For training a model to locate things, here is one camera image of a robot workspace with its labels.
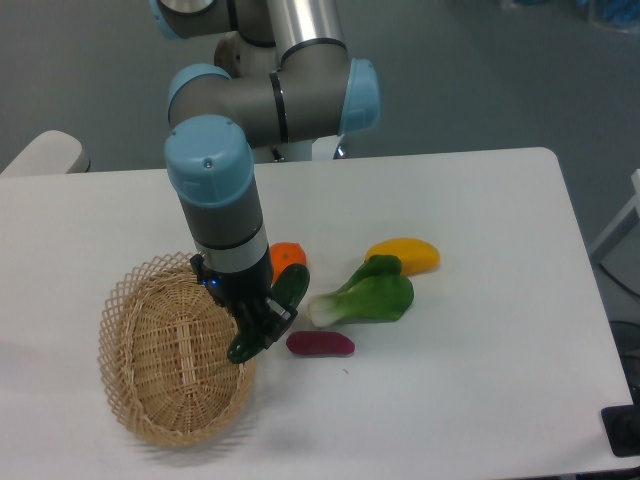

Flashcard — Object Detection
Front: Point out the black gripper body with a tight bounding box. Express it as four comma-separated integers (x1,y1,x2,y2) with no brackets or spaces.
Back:
189,252,273,328

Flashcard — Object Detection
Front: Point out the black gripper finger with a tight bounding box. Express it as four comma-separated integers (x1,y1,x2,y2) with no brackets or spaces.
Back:
234,302,264,353
258,297,298,349

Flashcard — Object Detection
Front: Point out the green cucumber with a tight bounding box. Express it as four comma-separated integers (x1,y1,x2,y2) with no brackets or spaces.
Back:
227,264,310,364

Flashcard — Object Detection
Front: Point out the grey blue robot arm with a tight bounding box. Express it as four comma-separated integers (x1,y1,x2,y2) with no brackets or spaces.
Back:
150,1,381,364

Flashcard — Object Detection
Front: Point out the woven wicker basket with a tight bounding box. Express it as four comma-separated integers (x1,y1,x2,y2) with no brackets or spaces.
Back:
98,253,256,447

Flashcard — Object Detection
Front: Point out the purple sweet potato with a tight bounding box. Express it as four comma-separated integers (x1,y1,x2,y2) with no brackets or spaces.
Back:
286,331,356,357

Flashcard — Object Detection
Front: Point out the orange tangerine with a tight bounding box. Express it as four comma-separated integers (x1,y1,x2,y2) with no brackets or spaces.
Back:
270,242,307,283

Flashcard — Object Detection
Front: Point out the green bok choy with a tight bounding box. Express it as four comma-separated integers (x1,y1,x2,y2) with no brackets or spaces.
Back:
307,255,414,328

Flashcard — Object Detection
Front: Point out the yellow mango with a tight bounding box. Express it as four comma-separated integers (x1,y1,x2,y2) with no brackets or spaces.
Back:
365,237,441,276

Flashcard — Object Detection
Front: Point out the beige chair seat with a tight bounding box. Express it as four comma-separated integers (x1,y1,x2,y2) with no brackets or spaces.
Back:
1,130,91,178

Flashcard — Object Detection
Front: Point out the black device at edge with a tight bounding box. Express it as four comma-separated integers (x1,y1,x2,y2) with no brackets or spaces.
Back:
601,405,639,458

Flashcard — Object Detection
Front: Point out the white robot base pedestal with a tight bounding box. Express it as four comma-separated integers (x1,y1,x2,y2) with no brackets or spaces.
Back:
252,135,345,164

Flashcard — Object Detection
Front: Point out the black cable on floor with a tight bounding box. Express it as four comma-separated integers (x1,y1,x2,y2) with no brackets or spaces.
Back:
597,259,640,297

